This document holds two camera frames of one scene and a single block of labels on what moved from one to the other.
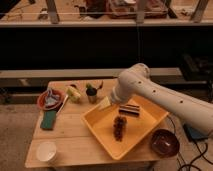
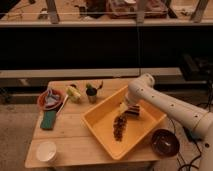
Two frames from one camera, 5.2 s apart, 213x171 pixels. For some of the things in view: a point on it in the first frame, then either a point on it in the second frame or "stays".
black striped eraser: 129,110 stays
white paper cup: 46,151 stays
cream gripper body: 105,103 → 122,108
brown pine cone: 119,126 stays
